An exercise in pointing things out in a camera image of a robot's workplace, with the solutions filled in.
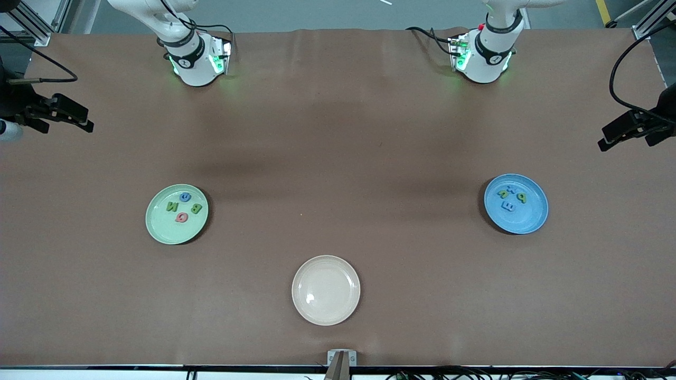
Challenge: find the yellow pole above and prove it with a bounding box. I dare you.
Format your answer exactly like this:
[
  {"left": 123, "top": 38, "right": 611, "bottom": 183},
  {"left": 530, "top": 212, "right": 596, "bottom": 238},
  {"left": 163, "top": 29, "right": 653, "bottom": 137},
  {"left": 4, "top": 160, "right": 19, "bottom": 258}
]
[{"left": 596, "top": 0, "right": 618, "bottom": 28}]

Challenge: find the blue plate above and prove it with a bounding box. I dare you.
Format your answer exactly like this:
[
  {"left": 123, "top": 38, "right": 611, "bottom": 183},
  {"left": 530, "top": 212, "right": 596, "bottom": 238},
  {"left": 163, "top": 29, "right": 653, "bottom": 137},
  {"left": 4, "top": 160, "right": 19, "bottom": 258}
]
[{"left": 484, "top": 174, "right": 549, "bottom": 235}]

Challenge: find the green plate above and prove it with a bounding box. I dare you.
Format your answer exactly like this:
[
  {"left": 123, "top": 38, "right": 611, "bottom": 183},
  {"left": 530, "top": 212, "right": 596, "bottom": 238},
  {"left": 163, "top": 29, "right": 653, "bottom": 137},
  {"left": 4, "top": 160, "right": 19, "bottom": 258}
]
[{"left": 145, "top": 184, "right": 209, "bottom": 245}]

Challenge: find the brown table cover mat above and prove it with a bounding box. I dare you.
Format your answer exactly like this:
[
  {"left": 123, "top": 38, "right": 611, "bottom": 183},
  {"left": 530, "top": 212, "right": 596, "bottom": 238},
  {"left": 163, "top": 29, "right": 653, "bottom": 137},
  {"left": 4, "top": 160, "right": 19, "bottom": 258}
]
[{"left": 0, "top": 27, "right": 676, "bottom": 368}]

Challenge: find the beige plate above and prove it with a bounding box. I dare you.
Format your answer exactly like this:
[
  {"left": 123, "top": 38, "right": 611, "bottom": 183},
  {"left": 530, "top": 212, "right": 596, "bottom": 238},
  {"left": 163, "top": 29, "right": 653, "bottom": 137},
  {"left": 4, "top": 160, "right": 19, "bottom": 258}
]
[{"left": 292, "top": 255, "right": 361, "bottom": 326}]

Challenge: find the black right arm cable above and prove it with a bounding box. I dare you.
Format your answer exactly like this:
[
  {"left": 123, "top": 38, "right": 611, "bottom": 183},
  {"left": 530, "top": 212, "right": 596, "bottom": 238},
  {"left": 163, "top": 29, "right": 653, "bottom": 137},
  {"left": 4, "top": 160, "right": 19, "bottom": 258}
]
[{"left": 0, "top": 25, "right": 79, "bottom": 84}]

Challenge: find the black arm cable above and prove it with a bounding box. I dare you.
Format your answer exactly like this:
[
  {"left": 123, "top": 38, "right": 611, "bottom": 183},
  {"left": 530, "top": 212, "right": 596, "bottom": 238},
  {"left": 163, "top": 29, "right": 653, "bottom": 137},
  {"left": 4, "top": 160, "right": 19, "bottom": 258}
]
[
  {"left": 609, "top": 20, "right": 676, "bottom": 126},
  {"left": 0, "top": 25, "right": 79, "bottom": 84}
]

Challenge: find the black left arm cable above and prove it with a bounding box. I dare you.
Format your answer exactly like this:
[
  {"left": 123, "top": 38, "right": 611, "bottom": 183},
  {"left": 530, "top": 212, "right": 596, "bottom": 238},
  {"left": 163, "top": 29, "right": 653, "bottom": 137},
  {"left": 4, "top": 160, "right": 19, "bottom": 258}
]
[{"left": 609, "top": 20, "right": 676, "bottom": 126}]

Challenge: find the aluminium frame post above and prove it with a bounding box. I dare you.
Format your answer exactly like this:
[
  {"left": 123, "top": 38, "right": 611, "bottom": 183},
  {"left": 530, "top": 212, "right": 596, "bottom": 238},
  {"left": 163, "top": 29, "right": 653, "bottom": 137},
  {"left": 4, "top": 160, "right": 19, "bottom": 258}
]
[
  {"left": 0, "top": 0, "right": 52, "bottom": 47},
  {"left": 632, "top": 0, "right": 676, "bottom": 41}
]

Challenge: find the black base cable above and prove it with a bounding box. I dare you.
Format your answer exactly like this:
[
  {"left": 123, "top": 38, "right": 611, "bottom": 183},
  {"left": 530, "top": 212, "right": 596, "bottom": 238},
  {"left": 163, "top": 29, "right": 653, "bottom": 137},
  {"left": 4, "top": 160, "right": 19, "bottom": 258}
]
[{"left": 406, "top": 26, "right": 456, "bottom": 56}]

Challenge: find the metal bracket plate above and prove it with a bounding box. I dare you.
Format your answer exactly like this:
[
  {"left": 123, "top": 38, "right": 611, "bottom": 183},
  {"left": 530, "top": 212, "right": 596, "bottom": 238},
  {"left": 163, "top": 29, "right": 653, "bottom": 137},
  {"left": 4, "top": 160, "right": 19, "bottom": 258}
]
[{"left": 327, "top": 349, "right": 358, "bottom": 367}]

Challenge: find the brown camera post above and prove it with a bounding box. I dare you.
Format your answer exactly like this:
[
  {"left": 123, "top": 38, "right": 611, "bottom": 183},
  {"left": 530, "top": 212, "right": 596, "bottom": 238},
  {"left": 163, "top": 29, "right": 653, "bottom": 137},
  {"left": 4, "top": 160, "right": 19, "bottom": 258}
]
[{"left": 323, "top": 351, "right": 351, "bottom": 380}]

